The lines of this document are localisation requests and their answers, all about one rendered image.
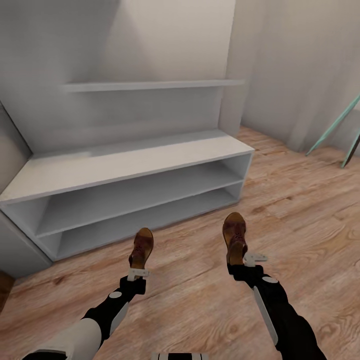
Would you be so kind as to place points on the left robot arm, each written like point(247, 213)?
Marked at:
point(82, 340)

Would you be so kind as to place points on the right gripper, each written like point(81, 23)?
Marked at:
point(241, 272)

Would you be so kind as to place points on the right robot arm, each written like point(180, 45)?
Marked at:
point(291, 333)

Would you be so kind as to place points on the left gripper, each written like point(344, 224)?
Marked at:
point(138, 286)

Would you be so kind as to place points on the sandal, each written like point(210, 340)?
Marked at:
point(233, 230)
point(143, 247)

